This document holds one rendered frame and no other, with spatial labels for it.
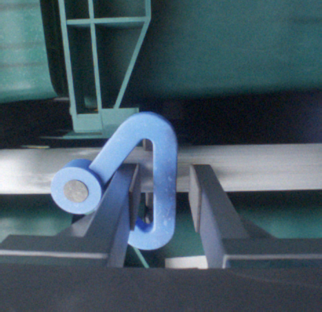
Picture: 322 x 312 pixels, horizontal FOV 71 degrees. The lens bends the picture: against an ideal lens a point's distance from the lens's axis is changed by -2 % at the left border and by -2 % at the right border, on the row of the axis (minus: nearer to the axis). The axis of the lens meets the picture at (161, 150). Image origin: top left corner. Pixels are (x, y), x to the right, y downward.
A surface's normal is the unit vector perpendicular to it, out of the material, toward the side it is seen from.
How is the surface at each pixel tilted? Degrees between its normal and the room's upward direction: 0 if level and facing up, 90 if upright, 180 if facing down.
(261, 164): 90
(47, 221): 91
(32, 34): 97
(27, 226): 99
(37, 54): 96
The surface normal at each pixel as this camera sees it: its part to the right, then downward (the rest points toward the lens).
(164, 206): -0.01, 0.29
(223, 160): -0.02, -0.38
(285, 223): 0.00, -0.10
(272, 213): 0.11, -0.58
